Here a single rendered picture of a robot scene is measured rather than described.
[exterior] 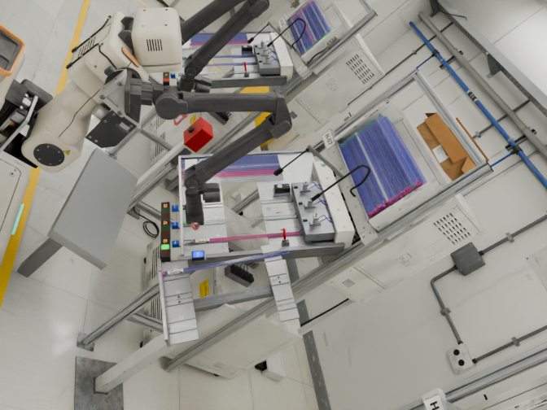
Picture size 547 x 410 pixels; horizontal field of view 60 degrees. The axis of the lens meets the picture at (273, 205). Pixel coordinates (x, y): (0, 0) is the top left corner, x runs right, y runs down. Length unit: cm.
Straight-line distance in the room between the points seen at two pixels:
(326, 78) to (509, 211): 154
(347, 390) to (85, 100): 272
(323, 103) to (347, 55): 37
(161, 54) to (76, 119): 41
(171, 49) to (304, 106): 185
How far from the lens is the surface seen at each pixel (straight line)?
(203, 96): 157
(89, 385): 243
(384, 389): 354
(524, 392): 181
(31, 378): 232
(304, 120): 343
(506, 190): 370
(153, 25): 165
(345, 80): 333
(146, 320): 234
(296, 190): 226
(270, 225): 217
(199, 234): 213
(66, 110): 182
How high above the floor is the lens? 188
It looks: 22 degrees down
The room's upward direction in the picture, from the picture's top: 54 degrees clockwise
